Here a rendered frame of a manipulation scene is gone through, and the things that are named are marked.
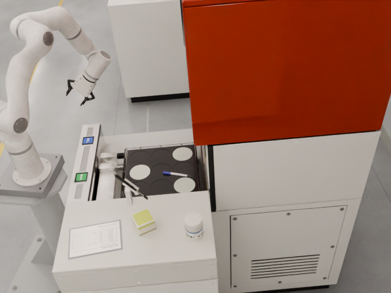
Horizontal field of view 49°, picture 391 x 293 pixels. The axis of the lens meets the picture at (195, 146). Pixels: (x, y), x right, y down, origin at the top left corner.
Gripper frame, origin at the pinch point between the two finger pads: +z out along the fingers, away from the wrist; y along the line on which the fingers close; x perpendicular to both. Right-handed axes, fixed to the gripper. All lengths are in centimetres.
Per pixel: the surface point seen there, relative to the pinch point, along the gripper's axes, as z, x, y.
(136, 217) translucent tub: -16, 81, -49
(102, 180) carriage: 5, 43, -34
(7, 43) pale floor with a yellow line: 145, -279, 113
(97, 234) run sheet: 0, 83, -41
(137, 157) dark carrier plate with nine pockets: -9, 30, -42
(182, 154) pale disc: -24, 28, -59
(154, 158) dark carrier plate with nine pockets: -15, 31, -49
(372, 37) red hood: -121, 68, -71
